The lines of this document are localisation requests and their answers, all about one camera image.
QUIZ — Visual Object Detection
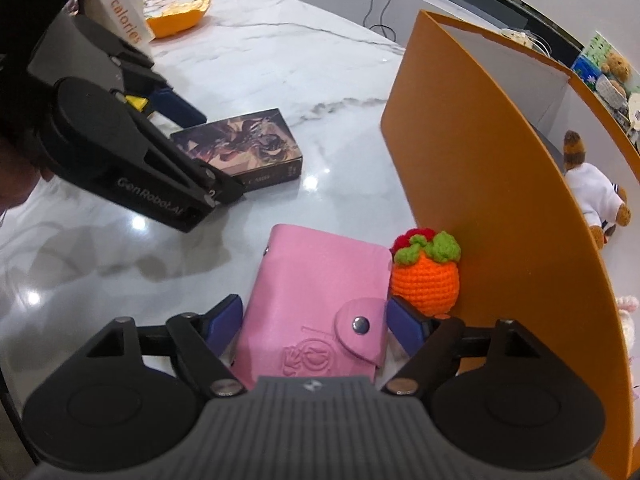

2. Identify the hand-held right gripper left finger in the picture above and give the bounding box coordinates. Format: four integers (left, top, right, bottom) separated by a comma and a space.
87, 294, 248, 400

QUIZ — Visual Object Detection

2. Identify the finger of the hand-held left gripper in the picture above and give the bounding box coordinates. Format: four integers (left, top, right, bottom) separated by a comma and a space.
112, 40, 207, 130
131, 110, 247, 207

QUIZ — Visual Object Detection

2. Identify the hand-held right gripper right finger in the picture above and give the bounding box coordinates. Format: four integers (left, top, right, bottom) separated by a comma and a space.
381, 294, 543, 396

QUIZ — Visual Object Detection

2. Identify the dark patterned card box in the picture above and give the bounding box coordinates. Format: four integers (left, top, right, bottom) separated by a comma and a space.
170, 108, 304, 192

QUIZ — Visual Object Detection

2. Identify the pink leather wallet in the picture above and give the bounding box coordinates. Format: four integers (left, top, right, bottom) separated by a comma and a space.
231, 223, 393, 391

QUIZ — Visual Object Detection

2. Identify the orange storage box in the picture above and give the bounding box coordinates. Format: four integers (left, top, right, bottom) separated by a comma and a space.
380, 10, 640, 480

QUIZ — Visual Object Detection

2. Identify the brown teddy bear plush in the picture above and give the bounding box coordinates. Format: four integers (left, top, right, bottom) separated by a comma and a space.
562, 130, 630, 251

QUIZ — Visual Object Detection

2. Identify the orange crochet fruit toy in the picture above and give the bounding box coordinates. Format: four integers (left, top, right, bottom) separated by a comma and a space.
389, 227, 462, 317

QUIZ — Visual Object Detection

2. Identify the orange peel shaped bowl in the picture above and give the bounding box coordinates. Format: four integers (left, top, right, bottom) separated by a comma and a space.
145, 0, 212, 39

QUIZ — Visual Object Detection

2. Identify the tall white printed box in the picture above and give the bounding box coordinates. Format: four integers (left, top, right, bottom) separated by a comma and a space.
92, 0, 156, 53

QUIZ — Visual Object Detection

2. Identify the white pink eared bunny plush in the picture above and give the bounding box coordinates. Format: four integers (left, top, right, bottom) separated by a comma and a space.
615, 295, 640, 361

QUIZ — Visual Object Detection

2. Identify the glass dish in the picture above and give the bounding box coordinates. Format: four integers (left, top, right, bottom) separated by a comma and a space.
500, 27, 534, 47

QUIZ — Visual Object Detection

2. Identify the small shelf teddy bear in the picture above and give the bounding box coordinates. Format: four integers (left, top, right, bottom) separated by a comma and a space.
600, 52, 632, 83

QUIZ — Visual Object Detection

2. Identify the green printed card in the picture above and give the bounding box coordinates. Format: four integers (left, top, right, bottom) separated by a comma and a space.
580, 32, 614, 64

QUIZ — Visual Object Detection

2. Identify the black cable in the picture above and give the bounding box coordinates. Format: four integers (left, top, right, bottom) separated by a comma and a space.
362, 0, 402, 43

